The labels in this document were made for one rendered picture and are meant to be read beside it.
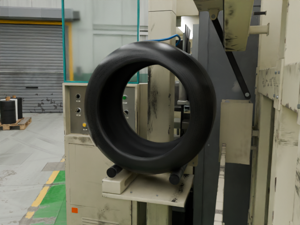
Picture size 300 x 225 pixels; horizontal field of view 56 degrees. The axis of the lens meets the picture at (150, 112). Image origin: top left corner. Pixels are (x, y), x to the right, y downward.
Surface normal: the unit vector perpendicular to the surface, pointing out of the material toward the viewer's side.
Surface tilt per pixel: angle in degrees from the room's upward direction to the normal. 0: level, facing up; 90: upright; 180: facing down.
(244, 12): 162
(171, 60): 81
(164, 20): 90
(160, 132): 90
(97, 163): 90
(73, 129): 90
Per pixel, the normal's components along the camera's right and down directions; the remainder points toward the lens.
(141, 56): -0.26, -0.07
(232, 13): -0.09, 0.98
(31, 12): 0.11, 0.13
